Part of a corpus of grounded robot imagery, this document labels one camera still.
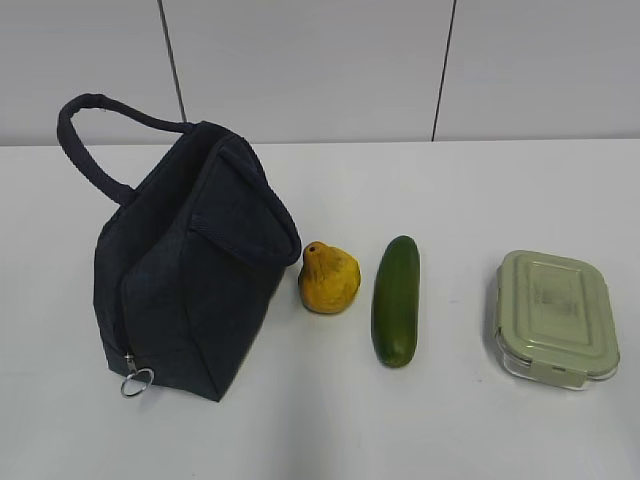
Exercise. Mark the dark blue lunch bag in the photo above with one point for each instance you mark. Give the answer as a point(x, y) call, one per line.
point(186, 267)

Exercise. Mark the green cucumber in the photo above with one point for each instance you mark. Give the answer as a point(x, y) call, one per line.
point(395, 303)

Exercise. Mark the green lidded food container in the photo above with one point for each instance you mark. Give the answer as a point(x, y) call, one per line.
point(553, 321)

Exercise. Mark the yellow pear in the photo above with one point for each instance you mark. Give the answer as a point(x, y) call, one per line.
point(329, 278)

